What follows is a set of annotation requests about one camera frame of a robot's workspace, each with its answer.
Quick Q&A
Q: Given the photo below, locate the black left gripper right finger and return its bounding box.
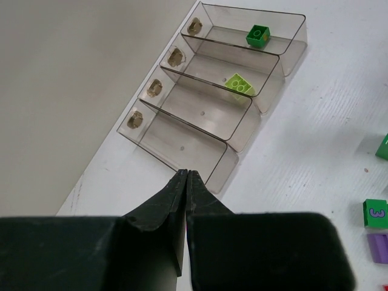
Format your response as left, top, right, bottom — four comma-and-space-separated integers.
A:
186, 170, 356, 290

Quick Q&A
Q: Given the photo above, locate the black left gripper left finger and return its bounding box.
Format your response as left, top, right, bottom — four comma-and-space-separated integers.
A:
1, 170, 187, 290

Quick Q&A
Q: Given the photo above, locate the lime green lego brick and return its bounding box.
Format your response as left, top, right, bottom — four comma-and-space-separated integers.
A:
224, 73, 255, 104

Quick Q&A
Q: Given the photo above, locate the green square lego brick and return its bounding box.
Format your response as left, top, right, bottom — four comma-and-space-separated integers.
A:
246, 25, 270, 49

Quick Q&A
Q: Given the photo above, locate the clear bin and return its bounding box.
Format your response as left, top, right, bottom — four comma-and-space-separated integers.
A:
180, 2, 308, 76
159, 35, 285, 113
117, 99, 239, 194
138, 67, 261, 152

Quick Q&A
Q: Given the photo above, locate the purple slope lego brick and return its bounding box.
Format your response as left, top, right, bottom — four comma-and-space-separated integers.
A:
367, 233, 388, 264

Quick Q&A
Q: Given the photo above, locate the green numbered lego brick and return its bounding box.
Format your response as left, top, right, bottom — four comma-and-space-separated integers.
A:
363, 199, 387, 229

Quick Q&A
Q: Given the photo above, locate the green arch lego brick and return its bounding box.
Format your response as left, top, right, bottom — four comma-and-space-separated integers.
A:
375, 134, 388, 161

